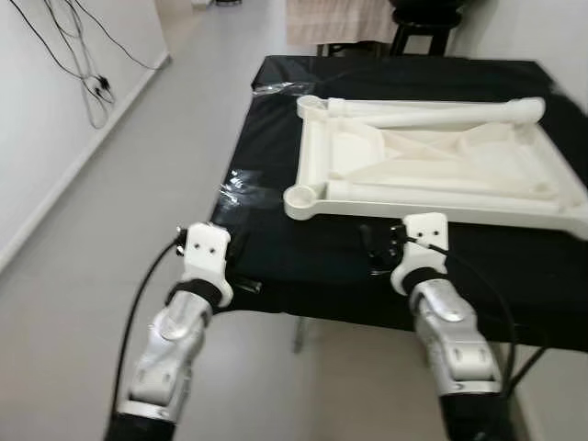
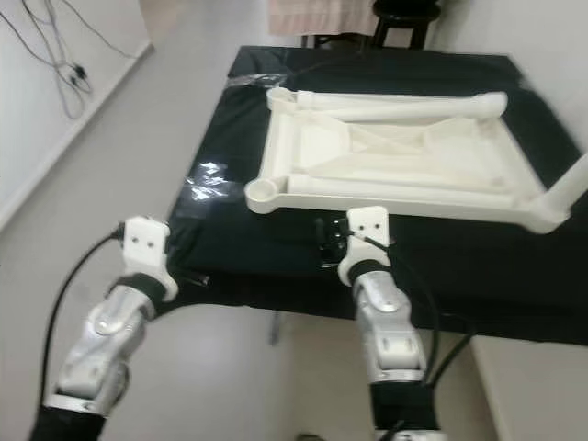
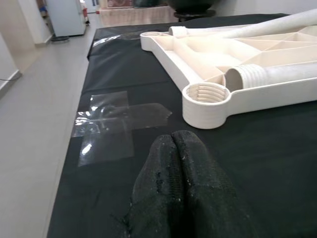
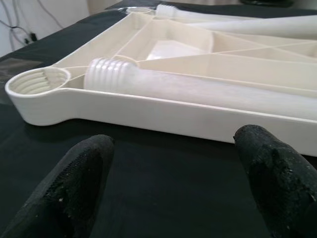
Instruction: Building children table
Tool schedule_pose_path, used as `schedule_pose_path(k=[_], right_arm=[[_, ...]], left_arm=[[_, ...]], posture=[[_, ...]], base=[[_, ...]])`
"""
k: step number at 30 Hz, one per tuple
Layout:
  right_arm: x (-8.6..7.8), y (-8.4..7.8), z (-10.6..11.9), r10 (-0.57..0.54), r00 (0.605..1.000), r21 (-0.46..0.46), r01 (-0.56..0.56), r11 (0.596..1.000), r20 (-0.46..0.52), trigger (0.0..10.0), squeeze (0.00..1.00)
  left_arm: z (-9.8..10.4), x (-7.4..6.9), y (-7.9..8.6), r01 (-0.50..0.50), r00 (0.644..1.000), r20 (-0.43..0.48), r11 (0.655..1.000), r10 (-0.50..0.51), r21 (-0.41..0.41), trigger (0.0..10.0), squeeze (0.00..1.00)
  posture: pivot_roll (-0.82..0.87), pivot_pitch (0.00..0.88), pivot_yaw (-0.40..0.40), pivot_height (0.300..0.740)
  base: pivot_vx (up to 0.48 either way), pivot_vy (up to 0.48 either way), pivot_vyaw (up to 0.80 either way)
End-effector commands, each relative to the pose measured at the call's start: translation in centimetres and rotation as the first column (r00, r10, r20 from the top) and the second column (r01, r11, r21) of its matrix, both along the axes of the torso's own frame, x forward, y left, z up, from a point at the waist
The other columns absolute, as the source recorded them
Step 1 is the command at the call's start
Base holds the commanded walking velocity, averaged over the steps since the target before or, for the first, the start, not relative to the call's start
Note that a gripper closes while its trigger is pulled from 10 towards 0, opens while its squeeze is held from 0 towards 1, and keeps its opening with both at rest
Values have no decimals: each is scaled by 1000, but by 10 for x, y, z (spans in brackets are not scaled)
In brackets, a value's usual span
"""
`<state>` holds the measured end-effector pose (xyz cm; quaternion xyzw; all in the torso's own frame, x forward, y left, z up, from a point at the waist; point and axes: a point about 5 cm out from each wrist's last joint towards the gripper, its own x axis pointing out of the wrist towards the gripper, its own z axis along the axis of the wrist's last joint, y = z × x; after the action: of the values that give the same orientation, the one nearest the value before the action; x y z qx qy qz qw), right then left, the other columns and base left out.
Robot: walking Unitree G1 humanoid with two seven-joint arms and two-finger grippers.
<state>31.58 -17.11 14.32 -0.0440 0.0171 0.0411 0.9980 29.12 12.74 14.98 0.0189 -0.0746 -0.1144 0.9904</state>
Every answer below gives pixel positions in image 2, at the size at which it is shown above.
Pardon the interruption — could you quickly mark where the white plastic children table top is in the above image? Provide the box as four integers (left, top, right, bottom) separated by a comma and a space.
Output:
243, 85, 572, 232

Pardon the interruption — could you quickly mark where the clear tape strip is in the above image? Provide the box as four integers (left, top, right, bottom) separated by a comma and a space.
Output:
225, 69, 281, 88

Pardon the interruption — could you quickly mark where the black charger plug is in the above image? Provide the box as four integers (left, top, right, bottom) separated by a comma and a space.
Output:
60, 62, 93, 93

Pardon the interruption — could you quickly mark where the beige cloth covered table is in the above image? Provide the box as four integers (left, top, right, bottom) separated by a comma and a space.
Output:
266, 0, 378, 38

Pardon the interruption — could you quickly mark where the black round stool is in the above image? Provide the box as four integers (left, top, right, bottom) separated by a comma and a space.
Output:
372, 0, 437, 49

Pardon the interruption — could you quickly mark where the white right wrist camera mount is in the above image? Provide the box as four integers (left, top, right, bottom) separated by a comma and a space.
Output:
338, 207, 390, 267

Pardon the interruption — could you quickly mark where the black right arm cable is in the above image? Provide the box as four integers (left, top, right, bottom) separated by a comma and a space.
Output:
367, 234, 479, 387

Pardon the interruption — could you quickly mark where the long black wall cable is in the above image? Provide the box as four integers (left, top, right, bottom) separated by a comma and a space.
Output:
87, 0, 148, 56

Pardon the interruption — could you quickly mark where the looped black charger cable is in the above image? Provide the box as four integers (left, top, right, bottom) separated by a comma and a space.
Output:
23, 0, 93, 120

